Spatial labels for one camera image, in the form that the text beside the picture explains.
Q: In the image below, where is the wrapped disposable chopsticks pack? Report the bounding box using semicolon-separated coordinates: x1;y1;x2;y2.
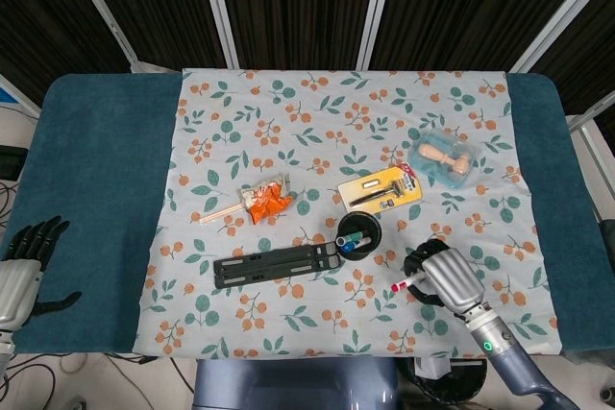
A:
199;202;244;225

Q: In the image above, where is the black folding stand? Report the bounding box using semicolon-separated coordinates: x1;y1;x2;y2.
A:
212;241;342;290

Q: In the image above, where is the black box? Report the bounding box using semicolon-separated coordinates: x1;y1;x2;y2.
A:
0;145;28;181

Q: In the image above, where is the white metal frame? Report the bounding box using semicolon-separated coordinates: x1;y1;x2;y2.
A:
566;114;615;222

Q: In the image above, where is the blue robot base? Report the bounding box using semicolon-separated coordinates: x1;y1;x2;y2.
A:
193;357;400;410

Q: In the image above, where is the wooden stamp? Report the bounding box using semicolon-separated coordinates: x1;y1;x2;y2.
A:
418;142;470;177

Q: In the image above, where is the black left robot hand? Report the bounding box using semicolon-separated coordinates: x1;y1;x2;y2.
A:
0;215;83;332

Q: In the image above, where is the clear plastic box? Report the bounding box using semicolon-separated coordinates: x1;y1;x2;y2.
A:
407;129;483;189

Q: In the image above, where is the crumpled orange snack wrapper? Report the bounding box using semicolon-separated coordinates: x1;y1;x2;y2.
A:
238;174;294;226

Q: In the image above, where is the white tube with red cap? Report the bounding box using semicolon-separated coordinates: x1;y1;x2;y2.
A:
391;273;429;292

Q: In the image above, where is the black waste bin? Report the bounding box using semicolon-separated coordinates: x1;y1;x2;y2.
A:
397;356;489;405

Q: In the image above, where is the yellow razor blister pack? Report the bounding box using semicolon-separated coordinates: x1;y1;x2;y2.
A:
336;163;424;213

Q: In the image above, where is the floral orange fruit tablecloth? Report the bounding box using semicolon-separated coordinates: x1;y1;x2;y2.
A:
132;67;563;359

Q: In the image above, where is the teal table cover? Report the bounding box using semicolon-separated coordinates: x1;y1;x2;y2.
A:
7;72;615;356

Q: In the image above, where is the black mesh pen holder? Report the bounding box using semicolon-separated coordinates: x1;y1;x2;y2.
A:
334;210;384;262

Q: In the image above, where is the black floor cable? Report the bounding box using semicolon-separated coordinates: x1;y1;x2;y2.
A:
167;357;194;396

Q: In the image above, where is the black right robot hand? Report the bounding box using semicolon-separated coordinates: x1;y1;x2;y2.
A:
402;238;486;320

